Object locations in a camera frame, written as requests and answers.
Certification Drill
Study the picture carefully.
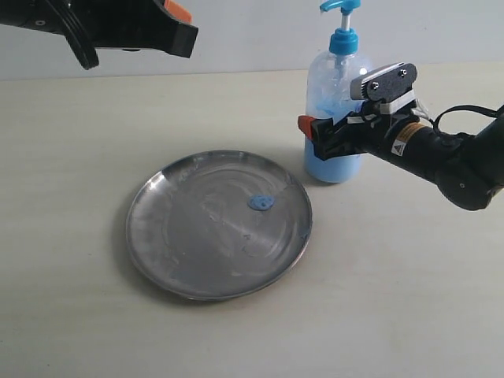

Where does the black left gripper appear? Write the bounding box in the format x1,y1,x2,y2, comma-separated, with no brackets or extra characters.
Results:
58,0,198,70

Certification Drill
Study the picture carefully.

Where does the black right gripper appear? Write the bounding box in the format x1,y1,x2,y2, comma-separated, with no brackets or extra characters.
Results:
298,105,420,161

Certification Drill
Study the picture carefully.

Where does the blue pump dispenser bottle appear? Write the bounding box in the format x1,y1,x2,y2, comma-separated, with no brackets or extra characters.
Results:
304,0,373,184

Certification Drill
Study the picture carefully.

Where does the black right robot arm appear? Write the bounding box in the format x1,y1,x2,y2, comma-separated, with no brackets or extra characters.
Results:
298,104,503,211

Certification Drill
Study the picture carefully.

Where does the blue soap blob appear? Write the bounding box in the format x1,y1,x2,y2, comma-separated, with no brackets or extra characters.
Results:
247,195,275,212

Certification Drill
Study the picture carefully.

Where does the round stainless steel plate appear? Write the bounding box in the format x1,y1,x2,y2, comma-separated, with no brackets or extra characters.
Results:
124,150,313,302

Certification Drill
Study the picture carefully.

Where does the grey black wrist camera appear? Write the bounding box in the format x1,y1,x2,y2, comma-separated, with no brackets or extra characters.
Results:
350,62,417,115

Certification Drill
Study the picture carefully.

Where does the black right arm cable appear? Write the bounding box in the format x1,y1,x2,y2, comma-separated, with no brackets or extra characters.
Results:
431,104,499,135

